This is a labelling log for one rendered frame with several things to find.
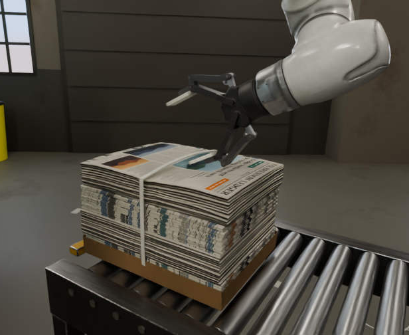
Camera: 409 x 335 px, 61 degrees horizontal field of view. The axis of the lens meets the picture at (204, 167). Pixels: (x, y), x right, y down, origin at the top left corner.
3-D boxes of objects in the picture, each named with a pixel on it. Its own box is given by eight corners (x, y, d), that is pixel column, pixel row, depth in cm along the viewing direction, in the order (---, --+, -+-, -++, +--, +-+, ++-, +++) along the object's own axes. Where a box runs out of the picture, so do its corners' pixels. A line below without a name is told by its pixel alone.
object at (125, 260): (83, 252, 83) (81, 235, 82) (159, 211, 107) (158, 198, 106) (133, 273, 75) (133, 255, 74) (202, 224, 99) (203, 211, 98)
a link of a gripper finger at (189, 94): (190, 94, 72) (189, 90, 72) (166, 106, 76) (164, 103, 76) (198, 93, 74) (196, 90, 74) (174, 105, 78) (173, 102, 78)
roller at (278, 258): (230, 358, 60) (207, 356, 63) (307, 245, 99) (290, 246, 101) (221, 332, 60) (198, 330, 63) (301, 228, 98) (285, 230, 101)
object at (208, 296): (154, 283, 72) (154, 264, 71) (221, 230, 96) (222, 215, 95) (222, 312, 65) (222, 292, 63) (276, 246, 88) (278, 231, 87)
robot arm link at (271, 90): (294, 108, 58) (263, 121, 62) (309, 104, 66) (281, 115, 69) (275, 57, 58) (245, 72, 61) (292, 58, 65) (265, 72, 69)
